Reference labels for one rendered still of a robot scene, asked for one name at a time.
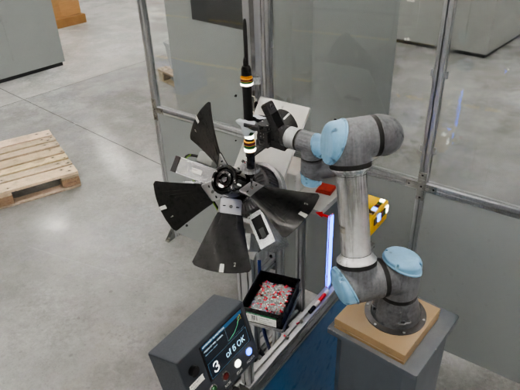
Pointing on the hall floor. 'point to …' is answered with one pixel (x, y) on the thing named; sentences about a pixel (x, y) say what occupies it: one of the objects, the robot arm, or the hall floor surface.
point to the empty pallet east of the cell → (33, 167)
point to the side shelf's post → (300, 263)
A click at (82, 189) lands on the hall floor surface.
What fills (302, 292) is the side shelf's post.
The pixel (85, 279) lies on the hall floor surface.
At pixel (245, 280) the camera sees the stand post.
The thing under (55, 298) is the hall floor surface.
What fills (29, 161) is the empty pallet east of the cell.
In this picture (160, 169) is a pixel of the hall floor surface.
